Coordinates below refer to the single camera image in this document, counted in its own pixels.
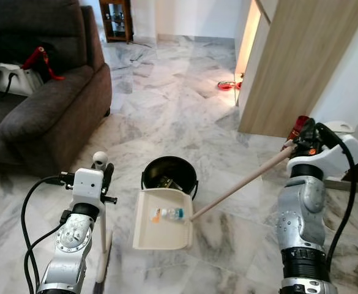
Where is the red cylindrical canister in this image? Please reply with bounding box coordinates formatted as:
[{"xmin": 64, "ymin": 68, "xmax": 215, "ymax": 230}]
[{"xmin": 289, "ymin": 115, "xmax": 311, "ymax": 142}]

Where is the red strap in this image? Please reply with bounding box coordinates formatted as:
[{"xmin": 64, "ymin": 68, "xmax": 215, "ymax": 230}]
[{"xmin": 22, "ymin": 46, "xmax": 65, "ymax": 82}]

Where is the beige broom with knob handle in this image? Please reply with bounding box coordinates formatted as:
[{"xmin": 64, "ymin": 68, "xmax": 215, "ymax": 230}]
[{"xmin": 92, "ymin": 151, "xmax": 114, "ymax": 284}]

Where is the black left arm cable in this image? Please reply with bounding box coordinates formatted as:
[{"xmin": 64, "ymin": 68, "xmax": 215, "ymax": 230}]
[{"xmin": 20, "ymin": 174, "xmax": 76, "ymax": 294}]

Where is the black round waste bin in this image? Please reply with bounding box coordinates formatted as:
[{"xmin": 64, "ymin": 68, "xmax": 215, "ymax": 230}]
[{"xmin": 141, "ymin": 156, "xmax": 200, "ymax": 201}]

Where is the black and gold box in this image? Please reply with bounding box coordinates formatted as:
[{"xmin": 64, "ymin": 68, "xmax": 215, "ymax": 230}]
[{"xmin": 154, "ymin": 176, "xmax": 181, "ymax": 191}]

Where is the light wooden cabinet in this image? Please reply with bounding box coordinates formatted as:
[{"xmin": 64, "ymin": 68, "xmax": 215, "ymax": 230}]
[{"xmin": 234, "ymin": 0, "xmax": 358, "ymax": 139}]

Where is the brown fabric sofa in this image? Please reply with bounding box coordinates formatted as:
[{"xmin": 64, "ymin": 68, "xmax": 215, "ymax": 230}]
[{"xmin": 0, "ymin": 0, "xmax": 114, "ymax": 176}]

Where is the beige long-handled dustpan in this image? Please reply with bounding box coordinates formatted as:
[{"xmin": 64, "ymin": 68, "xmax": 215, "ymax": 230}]
[{"xmin": 132, "ymin": 121, "xmax": 354, "ymax": 251}]

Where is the dark wooden display cabinet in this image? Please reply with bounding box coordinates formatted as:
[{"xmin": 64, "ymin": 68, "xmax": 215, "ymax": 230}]
[{"xmin": 99, "ymin": 0, "xmax": 135, "ymax": 44}]

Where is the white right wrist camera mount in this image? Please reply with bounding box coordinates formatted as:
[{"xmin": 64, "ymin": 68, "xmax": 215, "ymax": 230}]
[{"xmin": 287, "ymin": 134, "xmax": 358, "ymax": 179}]

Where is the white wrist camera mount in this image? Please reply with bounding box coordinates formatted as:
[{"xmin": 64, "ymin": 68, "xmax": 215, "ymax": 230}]
[
  {"xmin": 70, "ymin": 169, "xmax": 105, "ymax": 206},
  {"xmin": 287, "ymin": 134, "xmax": 358, "ymax": 179}
]

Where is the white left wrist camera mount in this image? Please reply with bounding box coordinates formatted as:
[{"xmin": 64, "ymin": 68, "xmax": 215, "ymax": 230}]
[{"xmin": 70, "ymin": 169, "xmax": 105, "ymax": 206}]

